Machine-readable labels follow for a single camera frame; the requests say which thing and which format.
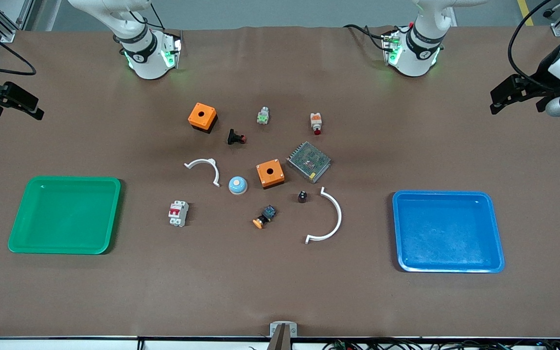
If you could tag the brown table mat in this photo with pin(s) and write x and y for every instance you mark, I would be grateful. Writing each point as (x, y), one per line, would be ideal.
(280, 282)

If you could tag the green white switch module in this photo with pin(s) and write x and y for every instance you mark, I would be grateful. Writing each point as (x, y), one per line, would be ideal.
(263, 116)

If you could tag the small white curved clip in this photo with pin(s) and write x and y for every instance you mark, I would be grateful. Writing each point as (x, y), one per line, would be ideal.
(209, 162)

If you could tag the white orange red button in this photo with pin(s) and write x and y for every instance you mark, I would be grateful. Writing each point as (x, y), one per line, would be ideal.
(316, 122)

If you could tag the large white curved clip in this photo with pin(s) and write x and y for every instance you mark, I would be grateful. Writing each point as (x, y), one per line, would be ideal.
(338, 214)

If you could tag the blue plastic tray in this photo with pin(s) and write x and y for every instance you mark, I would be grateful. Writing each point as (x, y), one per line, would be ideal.
(447, 233)

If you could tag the orange button blue contact block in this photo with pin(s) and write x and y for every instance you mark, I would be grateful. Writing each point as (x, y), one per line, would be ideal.
(266, 215)

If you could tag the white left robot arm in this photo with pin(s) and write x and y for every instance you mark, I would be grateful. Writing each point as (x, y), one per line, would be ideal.
(413, 58)

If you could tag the blue white dome button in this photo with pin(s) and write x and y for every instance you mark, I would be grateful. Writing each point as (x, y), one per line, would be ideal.
(237, 185)

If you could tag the white red circuit breaker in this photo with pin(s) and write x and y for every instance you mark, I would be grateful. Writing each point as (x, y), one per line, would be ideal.
(178, 214)

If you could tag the green plastic tray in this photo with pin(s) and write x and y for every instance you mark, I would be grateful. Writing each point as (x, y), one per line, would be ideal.
(66, 214)

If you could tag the black red push button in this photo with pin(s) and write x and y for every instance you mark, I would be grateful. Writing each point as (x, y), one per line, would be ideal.
(235, 137)

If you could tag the small black knob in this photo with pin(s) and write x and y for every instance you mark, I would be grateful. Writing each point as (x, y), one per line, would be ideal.
(302, 197)

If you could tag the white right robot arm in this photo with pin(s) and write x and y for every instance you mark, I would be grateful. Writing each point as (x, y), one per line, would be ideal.
(146, 61)

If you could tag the grey bracket with post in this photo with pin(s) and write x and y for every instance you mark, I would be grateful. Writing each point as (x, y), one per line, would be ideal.
(283, 333)

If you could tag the orange button box black base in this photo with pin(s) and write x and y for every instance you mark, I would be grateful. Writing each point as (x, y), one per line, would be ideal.
(202, 115)

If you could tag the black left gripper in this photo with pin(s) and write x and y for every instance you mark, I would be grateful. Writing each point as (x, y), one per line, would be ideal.
(546, 66)

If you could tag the metal mesh power supply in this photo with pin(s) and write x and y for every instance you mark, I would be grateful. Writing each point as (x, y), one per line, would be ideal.
(309, 161)

